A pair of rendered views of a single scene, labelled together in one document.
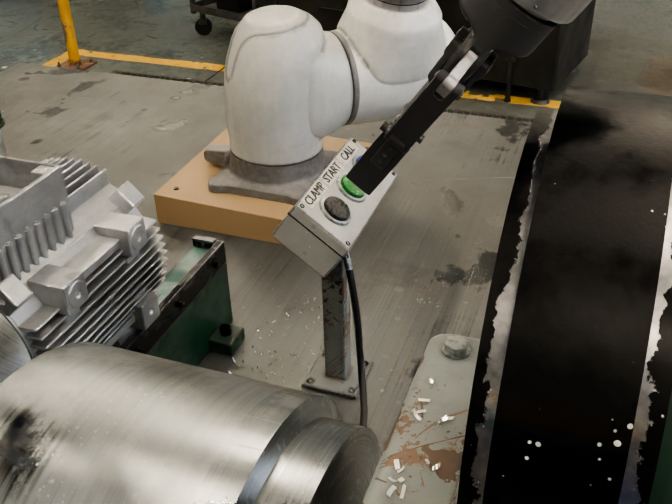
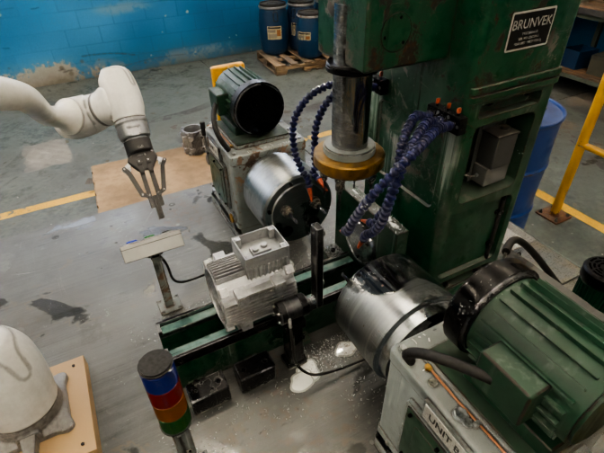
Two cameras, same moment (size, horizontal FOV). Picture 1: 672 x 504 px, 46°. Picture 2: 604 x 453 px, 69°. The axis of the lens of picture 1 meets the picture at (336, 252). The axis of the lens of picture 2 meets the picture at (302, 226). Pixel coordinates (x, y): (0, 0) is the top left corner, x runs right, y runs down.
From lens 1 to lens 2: 160 cm
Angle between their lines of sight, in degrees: 100
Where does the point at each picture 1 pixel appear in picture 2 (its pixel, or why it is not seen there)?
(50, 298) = not seen: hidden behind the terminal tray
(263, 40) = (16, 334)
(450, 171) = not seen: outside the picture
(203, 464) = (281, 155)
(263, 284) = (131, 364)
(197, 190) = (77, 433)
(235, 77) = (32, 364)
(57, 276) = not seen: hidden behind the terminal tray
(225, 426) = (274, 158)
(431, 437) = (253, 148)
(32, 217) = (249, 240)
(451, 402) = (245, 150)
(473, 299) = (95, 303)
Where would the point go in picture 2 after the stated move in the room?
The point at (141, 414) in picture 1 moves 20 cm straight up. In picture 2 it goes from (282, 164) to (279, 102)
